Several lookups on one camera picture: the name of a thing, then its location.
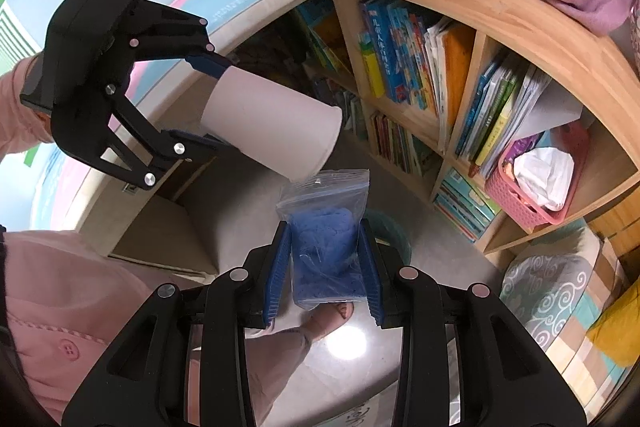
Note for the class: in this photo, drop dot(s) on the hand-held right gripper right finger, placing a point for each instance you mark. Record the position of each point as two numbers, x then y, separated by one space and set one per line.
372 277

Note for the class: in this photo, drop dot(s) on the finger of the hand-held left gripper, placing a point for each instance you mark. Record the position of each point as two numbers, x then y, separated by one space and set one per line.
207 64
197 144

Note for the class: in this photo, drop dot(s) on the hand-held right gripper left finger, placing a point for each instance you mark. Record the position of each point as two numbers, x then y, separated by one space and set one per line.
277 277

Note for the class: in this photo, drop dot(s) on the green waste bin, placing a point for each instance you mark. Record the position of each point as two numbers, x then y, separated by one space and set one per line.
395 232

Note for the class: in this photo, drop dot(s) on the zip bag with blue clay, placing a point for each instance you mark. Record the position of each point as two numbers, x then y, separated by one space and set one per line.
322 237

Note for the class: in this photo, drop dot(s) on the white paper cup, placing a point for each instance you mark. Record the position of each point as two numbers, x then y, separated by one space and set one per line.
270 127

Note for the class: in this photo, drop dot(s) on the person's left forearm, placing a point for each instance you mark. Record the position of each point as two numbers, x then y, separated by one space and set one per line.
20 127

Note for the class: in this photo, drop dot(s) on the flat stack of books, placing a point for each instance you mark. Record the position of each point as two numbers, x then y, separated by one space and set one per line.
465 202

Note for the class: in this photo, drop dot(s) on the row of small dark books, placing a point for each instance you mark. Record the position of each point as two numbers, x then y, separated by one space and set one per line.
395 142

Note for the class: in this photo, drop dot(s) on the pink plastic basket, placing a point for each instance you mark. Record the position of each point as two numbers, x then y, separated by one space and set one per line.
515 202

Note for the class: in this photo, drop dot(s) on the grey swirl cushion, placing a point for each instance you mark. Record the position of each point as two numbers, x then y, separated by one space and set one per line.
545 292

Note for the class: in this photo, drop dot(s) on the row of blue children's books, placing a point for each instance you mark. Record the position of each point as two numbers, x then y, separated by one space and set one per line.
395 52

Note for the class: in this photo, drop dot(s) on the white crumpled tissue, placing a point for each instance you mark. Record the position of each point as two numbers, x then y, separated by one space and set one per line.
542 177

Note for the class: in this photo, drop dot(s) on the row of leaning books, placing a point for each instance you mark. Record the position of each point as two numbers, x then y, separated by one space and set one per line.
495 107

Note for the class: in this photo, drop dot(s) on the patterned cushion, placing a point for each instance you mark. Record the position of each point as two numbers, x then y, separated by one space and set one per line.
585 377

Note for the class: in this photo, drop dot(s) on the yellow cushion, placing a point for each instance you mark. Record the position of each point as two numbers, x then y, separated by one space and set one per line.
620 332

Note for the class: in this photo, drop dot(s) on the wooden bookshelf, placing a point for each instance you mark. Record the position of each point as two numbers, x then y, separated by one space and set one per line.
525 22

